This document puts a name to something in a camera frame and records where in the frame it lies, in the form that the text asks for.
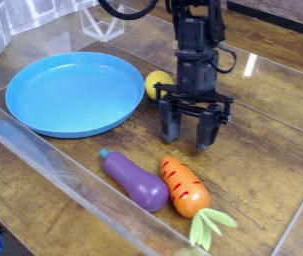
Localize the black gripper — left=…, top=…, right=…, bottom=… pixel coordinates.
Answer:
left=155, top=49, right=234, bottom=151

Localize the orange toy carrot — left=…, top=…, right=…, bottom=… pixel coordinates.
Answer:
left=161, top=156, right=238, bottom=251

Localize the purple toy eggplant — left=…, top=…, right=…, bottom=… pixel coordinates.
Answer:
left=101, top=149, right=169, bottom=212

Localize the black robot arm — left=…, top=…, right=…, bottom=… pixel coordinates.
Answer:
left=154, top=0, right=237, bottom=150

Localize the yellow toy lemon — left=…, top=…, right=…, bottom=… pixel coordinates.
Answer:
left=145, top=70, right=174, bottom=100

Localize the blue round plate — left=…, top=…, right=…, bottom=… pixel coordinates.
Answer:
left=6, top=52, right=145, bottom=138

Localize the dark board in background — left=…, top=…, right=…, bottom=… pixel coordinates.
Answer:
left=227, top=0, right=303, bottom=34

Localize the clear acrylic stand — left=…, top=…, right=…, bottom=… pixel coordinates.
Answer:
left=79, top=4, right=125, bottom=42

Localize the clear acrylic tray wall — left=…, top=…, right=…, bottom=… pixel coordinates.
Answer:
left=0, top=109, right=211, bottom=256

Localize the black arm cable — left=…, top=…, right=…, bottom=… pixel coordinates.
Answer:
left=97, top=0, right=161, bottom=21

